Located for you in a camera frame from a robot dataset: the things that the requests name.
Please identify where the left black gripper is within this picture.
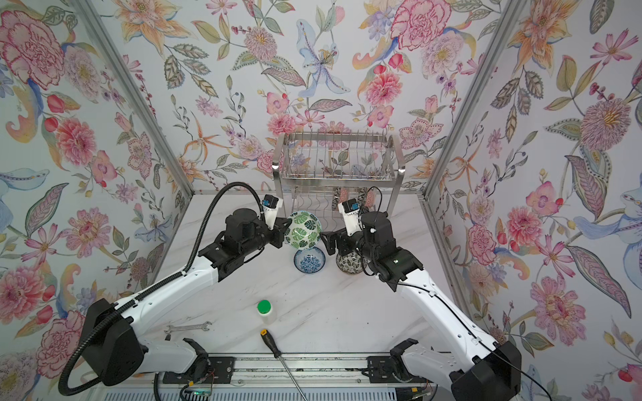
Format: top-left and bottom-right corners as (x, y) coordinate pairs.
(240, 219), (295, 259)

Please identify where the green leaf bowl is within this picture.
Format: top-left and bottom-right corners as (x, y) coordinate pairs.
(285, 211), (322, 250)

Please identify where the blue floral bowl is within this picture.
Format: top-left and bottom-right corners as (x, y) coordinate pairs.
(294, 247), (326, 274)

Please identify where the olive leaf pattern bowl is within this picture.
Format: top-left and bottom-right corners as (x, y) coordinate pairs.
(331, 187), (350, 212)

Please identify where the pink leaf pattern bowl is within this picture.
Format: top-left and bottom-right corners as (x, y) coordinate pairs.
(364, 190), (377, 208)

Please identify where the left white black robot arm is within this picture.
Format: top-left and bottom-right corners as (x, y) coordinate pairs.
(81, 208), (292, 386)

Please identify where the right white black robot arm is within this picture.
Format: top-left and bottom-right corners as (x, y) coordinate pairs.
(321, 199), (522, 400)

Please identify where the stainless steel dish rack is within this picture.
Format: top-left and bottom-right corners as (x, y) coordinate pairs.
(271, 131), (406, 231)

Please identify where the green cap white bottle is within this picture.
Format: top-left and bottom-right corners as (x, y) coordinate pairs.
(257, 299), (277, 325)

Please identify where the silver wrench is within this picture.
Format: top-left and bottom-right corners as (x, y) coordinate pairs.
(164, 321), (212, 334)

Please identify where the black yellow screwdriver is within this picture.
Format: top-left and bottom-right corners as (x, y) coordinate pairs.
(260, 329), (309, 401)

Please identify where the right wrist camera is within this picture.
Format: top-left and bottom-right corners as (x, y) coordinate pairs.
(338, 198), (361, 237)

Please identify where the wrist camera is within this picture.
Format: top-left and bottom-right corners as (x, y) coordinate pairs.
(262, 194), (284, 230)
(338, 198), (361, 237)

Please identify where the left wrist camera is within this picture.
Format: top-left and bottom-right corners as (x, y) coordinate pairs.
(262, 194), (284, 230)

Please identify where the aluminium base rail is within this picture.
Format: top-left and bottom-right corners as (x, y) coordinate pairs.
(79, 352), (513, 389)

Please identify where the black corrugated cable conduit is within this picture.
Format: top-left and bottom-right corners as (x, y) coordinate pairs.
(57, 181), (265, 397)

